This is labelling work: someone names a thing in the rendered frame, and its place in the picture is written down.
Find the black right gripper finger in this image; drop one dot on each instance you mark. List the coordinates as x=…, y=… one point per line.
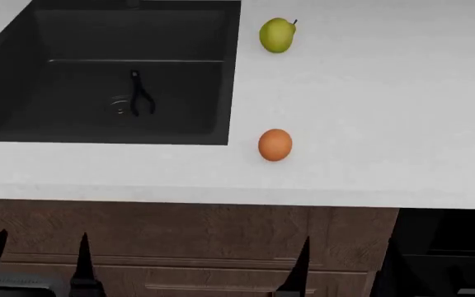
x=392, y=272
x=300, y=272

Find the brown egg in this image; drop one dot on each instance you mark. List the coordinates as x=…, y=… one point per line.
x=275, y=145

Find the metal sink drain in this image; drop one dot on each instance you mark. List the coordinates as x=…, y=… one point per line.
x=118, y=105

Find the black kitchen sink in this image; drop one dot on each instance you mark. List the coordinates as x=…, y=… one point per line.
x=76, y=37

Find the brown wooden cabinet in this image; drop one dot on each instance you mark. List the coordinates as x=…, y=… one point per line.
x=188, y=235

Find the black pliers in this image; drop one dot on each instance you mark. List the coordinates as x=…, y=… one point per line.
x=137, y=92

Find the green pear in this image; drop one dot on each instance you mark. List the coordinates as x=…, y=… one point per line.
x=277, y=36

